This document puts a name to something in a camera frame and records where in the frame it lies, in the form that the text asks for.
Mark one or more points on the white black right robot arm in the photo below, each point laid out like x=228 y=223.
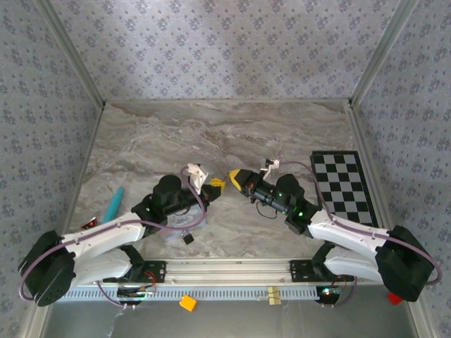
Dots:
x=352 y=234

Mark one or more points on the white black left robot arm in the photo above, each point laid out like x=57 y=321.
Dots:
x=102 y=232

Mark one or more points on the pastel cartoon print box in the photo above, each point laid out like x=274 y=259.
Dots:
x=179 y=225

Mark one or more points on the black white chessboard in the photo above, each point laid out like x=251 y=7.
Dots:
x=343 y=186

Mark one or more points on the teal cylinder tube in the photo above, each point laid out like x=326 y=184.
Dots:
x=113 y=206

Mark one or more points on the small red object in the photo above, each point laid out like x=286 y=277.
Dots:
x=89 y=224

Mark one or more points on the beige tape piece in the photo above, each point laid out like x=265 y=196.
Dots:
x=274 y=295

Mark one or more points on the orange block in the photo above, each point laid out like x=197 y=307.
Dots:
x=188 y=303

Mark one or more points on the red block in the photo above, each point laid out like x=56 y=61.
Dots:
x=394 y=298

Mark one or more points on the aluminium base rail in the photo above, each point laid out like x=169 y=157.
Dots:
x=229 y=271

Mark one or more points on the aluminium table side rail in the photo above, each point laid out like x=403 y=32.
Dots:
x=368 y=165
x=84 y=165

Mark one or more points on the aluminium corner post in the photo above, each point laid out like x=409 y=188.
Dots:
x=74 y=56
x=384 y=53

